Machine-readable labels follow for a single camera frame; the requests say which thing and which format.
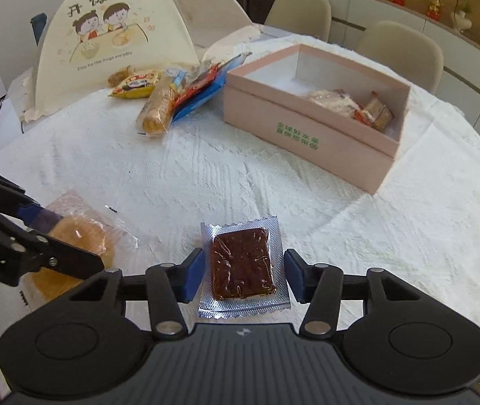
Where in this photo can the large illustrated carton box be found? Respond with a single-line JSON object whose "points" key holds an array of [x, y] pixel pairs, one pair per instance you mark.
{"points": [[96, 50]]}

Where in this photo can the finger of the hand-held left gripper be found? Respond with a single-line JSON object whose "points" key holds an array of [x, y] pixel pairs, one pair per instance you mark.
{"points": [[37, 217], [69, 260]]}

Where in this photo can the white chair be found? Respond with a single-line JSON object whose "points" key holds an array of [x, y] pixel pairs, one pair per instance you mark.
{"points": [[7, 17]]}

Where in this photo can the blue snack packet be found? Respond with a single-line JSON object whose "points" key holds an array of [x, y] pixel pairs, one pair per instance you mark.
{"points": [[202, 98]]}

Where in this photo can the white plant pot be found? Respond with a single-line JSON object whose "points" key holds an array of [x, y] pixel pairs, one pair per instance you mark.
{"points": [[461, 19]]}

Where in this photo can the pink cardboard box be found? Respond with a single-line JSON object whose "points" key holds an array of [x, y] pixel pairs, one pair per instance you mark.
{"points": [[299, 135]]}

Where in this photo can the brown snack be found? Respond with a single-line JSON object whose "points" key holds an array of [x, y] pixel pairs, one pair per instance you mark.
{"points": [[242, 265]]}

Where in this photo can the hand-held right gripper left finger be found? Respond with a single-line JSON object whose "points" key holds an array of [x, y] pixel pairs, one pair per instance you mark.
{"points": [[194, 276]]}

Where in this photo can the dark blue container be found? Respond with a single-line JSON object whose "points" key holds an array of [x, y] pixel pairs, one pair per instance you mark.
{"points": [[39, 29]]}

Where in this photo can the beige chair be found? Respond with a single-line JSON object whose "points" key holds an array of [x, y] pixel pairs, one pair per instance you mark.
{"points": [[400, 57], [299, 14]]}

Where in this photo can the yellow snack packet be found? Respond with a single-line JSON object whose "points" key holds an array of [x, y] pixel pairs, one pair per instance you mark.
{"points": [[136, 85]]}

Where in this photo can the round bread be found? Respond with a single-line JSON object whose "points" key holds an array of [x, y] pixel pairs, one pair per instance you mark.
{"points": [[88, 236]]}

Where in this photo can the red snack packet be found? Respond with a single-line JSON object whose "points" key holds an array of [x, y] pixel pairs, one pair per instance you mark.
{"points": [[199, 82]]}

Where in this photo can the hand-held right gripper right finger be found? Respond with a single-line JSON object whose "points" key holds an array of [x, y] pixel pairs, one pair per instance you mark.
{"points": [[295, 276]]}

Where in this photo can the orange biscuit packet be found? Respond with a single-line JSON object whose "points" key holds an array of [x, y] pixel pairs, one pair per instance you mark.
{"points": [[381, 114]]}

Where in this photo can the white sideboard cabinet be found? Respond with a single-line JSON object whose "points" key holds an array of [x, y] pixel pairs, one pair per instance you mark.
{"points": [[468, 76]]}

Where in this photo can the small light blue packet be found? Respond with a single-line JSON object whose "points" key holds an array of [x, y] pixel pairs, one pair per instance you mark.
{"points": [[178, 79]]}

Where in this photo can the striped clear snack packet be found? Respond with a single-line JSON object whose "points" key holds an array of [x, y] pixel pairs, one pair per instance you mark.
{"points": [[233, 61]]}

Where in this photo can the small red white packet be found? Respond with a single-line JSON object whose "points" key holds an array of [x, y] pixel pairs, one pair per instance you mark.
{"points": [[362, 116]]}

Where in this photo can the biscuit roll clear packet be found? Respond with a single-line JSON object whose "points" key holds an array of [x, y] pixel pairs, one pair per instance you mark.
{"points": [[157, 112]]}

